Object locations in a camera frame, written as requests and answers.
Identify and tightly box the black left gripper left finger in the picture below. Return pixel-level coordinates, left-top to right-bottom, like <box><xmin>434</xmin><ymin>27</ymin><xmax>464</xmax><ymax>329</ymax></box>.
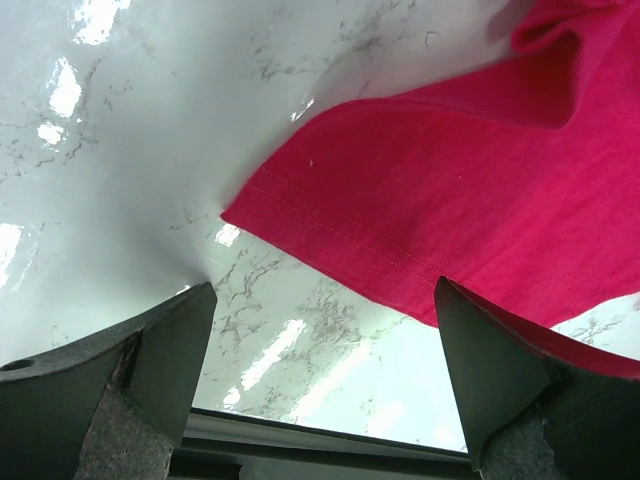
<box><xmin>1</xmin><ymin>283</ymin><xmax>217</xmax><ymax>479</ymax></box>

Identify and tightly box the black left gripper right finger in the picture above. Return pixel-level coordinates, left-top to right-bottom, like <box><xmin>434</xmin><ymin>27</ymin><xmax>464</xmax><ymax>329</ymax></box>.
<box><xmin>434</xmin><ymin>277</ymin><xmax>639</xmax><ymax>479</ymax></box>

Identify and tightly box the magenta t-shirt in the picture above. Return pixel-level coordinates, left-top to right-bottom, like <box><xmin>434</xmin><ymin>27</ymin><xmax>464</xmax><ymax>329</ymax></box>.
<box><xmin>219</xmin><ymin>0</ymin><xmax>640</xmax><ymax>379</ymax></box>

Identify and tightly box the aluminium frame rail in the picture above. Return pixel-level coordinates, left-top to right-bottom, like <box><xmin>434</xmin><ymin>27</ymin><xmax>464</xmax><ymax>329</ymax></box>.
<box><xmin>169</xmin><ymin>409</ymin><xmax>479</xmax><ymax>480</ymax></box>

